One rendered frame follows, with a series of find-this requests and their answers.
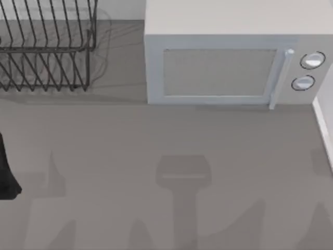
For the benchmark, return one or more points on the microwave oven door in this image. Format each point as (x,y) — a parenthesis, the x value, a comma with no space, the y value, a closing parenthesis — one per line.
(156,73)

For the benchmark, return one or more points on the pale microwave oven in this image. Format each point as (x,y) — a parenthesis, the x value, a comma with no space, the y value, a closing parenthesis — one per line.
(229,23)

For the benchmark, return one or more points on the small white microwave knob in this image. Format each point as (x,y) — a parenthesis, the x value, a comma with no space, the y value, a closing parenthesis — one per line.
(302,83)

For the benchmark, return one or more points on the large white microwave knob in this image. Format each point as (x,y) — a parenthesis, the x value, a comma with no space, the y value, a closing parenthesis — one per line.
(312,60)

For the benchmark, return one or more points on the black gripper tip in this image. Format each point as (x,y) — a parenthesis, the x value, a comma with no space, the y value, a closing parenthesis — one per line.
(6,179)

